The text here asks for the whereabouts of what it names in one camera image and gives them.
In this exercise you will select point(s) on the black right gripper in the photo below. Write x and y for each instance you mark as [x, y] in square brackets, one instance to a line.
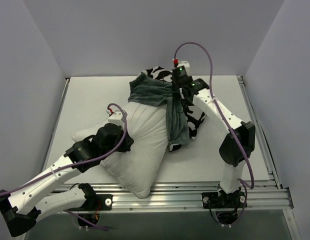
[176, 85]

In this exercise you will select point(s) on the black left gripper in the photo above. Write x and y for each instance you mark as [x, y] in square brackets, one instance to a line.
[127, 142]

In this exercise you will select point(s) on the zebra and grey plush pillowcase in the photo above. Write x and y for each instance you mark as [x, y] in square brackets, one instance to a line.
[154, 87]

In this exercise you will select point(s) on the white pillow insert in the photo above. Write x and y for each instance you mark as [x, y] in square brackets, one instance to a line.
[136, 169]

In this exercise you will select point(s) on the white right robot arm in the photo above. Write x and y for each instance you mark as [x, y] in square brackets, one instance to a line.
[239, 136]

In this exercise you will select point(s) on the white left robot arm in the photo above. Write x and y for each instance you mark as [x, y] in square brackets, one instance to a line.
[26, 205]

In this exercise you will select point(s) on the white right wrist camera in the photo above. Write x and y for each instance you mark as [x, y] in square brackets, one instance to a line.
[178, 63]

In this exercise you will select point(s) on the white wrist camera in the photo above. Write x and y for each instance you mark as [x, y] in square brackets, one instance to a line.
[178, 63]
[116, 117]

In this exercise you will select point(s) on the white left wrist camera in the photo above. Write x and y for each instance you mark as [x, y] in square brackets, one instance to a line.
[116, 117]

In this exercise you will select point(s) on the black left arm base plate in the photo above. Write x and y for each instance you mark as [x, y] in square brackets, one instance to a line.
[102, 202]

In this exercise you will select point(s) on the aluminium left side rail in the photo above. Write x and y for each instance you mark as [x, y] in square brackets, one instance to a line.
[51, 140]

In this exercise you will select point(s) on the aluminium rail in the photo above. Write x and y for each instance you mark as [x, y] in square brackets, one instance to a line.
[261, 139]
[51, 140]

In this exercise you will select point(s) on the aluminium right side rail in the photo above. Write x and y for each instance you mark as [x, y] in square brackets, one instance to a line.
[261, 139]

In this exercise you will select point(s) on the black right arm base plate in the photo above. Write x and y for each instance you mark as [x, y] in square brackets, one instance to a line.
[221, 200]

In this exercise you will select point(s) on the aluminium front rail frame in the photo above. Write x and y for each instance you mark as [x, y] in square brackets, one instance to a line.
[163, 197]

